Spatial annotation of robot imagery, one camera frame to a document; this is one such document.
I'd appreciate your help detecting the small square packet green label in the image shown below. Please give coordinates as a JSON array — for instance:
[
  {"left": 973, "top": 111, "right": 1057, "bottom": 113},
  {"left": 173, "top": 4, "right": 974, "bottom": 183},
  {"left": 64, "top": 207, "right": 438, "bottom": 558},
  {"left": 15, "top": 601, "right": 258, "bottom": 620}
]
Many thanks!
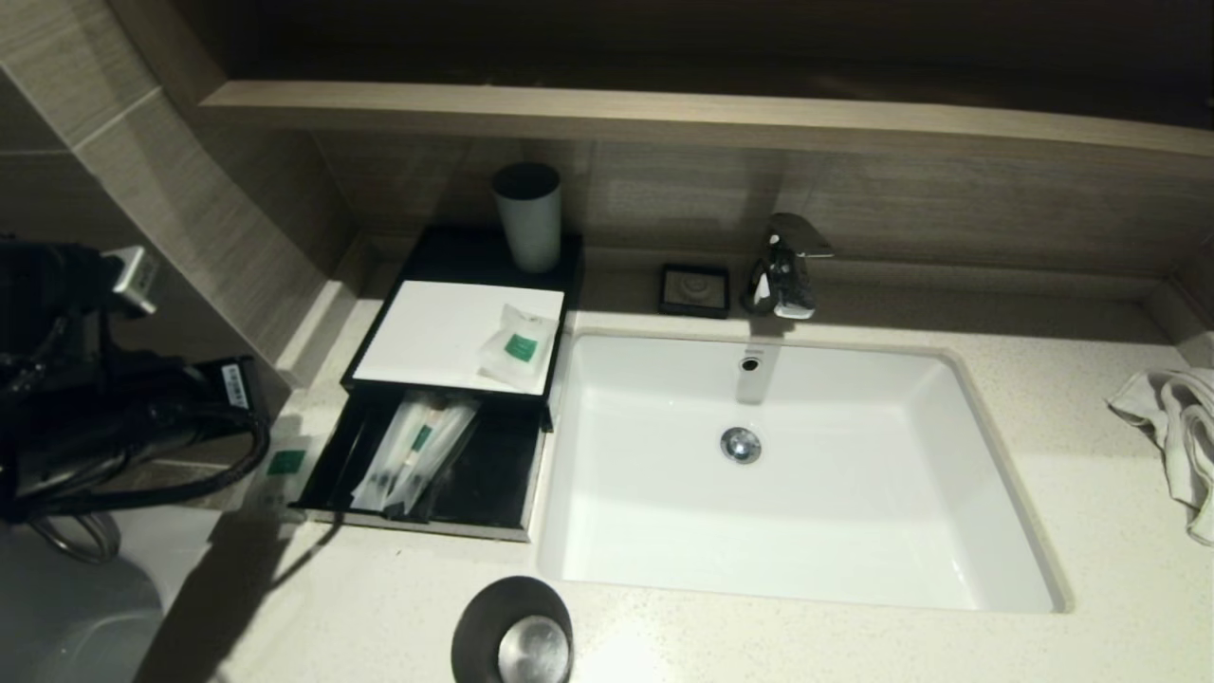
[
  {"left": 477, "top": 304, "right": 561, "bottom": 393},
  {"left": 248, "top": 438, "right": 316, "bottom": 518}
]

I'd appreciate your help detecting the long white packet green label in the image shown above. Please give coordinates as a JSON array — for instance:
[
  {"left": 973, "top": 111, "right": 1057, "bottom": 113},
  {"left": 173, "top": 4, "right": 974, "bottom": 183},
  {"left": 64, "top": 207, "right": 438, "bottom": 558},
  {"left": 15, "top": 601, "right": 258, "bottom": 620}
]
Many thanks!
[
  {"left": 353, "top": 391, "right": 425, "bottom": 513},
  {"left": 403, "top": 403, "right": 447, "bottom": 475},
  {"left": 384, "top": 398, "right": 481, "bottom": 519}
]

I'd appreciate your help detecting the black plastic tray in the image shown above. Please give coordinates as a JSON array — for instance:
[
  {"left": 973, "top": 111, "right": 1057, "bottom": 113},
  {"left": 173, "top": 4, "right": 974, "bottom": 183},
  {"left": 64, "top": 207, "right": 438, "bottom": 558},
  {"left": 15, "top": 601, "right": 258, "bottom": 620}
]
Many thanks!
[{"left": 289, "top": 391, "right": 549, "bottom": 544}]

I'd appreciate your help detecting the black amenity tray with drawer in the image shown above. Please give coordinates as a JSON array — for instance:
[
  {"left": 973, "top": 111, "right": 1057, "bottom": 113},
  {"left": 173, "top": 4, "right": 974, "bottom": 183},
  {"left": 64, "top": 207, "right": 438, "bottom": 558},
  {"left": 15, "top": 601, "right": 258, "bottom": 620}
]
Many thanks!
[{"left": 340, "top": 226, "right": 585, "bottom": 433}]

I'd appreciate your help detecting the white ribbed mat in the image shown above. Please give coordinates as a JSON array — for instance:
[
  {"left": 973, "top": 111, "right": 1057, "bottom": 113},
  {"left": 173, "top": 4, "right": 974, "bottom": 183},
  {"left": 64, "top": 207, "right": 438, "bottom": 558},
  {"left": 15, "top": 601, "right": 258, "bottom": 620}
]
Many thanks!
[{"left": 353, "top": 281, "right": 566, "bottom": 397}]

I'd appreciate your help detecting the grey toilet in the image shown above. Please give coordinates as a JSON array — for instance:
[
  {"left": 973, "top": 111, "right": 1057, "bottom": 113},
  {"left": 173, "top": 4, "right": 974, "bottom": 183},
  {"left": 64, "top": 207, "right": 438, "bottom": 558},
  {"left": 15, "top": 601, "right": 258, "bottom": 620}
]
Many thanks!
[{"left": 0, "top": 526, "right": 167, "bottom": 683}]

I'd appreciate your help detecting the round black dish metal centre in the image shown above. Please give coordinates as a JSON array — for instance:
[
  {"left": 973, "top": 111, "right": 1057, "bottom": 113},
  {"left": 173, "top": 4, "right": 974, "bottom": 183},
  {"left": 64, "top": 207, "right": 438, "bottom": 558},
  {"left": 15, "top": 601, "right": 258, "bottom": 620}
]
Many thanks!
[{"left": 452, "top": 573, "right": 576, "bottom": 683}]

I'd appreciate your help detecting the grey cup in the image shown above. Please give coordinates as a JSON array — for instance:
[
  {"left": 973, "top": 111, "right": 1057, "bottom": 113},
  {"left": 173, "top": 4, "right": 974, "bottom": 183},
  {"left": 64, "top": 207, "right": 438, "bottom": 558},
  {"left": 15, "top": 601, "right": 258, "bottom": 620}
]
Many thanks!
[{"left": 491, "top": 163, "right": 562, "bottom": 274}]

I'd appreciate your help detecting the black soap dish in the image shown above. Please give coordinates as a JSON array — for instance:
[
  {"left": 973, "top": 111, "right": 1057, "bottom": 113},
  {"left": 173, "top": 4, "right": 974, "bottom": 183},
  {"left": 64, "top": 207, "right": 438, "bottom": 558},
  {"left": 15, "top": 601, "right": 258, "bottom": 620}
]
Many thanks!
[{"left": 658, "top": 265, "right": 731, "bottom": 320}]

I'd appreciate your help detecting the chrome drain plug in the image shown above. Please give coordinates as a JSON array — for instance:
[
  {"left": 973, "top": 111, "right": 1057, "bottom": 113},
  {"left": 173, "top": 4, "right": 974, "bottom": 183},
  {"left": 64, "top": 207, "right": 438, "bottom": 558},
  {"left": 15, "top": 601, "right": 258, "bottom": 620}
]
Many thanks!
[{"left": 720, "top": 427, "right": 763, "bottom": 466}]

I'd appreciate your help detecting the chrome faucet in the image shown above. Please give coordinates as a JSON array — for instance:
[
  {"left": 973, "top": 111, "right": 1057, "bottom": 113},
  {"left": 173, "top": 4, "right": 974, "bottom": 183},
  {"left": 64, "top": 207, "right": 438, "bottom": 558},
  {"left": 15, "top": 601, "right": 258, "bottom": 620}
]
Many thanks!
[{"left": 741, "top": 214, "right": 834, "bottom": 321}]

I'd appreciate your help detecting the white sink basin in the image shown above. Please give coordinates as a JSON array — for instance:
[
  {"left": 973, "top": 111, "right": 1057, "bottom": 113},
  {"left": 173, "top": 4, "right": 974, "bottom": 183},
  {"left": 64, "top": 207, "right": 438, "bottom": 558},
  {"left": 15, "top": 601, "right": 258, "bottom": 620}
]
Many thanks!
[{"left": 538, "top": 327, "right": 1073, "bottom": 613}]

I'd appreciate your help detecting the white towel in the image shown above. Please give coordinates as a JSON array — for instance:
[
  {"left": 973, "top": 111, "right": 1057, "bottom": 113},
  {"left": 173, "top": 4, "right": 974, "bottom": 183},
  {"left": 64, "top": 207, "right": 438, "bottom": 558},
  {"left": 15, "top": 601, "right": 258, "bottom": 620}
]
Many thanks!
[{"left": 1105, "top": 368, "right": 1214, "bottom": 546}]

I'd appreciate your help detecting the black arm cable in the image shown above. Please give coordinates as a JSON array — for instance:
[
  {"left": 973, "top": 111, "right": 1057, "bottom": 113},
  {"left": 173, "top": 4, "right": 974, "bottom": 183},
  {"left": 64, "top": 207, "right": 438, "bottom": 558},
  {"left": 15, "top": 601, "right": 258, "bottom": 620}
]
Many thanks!
[{"left": 28, "top": 415, "right": 273, "bottom": 519}]

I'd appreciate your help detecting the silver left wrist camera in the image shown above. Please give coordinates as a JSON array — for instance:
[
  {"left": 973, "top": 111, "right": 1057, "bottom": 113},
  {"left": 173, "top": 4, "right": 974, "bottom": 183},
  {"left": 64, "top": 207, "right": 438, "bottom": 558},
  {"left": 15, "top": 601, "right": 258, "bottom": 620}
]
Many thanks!
[{"left": 102, "top": 245, "right": 160, "bottom": 318}]

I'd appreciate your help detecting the dark looped hose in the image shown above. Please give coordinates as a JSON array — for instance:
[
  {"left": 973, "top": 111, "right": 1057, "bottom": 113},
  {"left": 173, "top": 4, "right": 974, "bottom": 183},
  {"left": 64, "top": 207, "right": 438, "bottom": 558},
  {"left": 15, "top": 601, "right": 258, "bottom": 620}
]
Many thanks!
[{"left": 28, "top": 512, "right": 121, "bottom": 566}]

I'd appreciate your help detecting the wooden wall shelf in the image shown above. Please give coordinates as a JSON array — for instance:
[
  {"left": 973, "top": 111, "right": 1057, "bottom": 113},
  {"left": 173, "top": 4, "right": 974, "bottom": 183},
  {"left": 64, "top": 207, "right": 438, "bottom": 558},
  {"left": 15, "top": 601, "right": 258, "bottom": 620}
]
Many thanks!
[{"left": 204, "top": 83, "right": 1214, "bottom": 162}]

